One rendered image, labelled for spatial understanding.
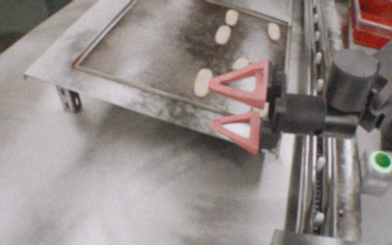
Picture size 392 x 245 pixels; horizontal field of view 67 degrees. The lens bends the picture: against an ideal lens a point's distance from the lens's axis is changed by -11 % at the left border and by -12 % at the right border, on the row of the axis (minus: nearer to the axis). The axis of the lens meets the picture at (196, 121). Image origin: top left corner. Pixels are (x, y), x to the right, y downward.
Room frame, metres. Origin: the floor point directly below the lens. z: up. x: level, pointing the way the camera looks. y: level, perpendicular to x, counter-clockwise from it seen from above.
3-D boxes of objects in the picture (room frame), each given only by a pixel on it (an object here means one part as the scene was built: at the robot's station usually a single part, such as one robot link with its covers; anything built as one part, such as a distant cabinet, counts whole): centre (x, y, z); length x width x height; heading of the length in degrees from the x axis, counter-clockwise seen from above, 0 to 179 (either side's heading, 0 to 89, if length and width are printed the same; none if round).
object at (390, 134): (0.51, -0.52, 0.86); 0.12 x 0.09 x 0.08; 158
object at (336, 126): (0.32, -0.20, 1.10); 0.07 x 0.06 x 0.07; 80
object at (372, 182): (0.39, -0.39, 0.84); 0.08 x 0.08 x 0.11; 75
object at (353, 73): (0.33, -0.22, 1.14); 0.12 x 0.09 x 0.11; 121
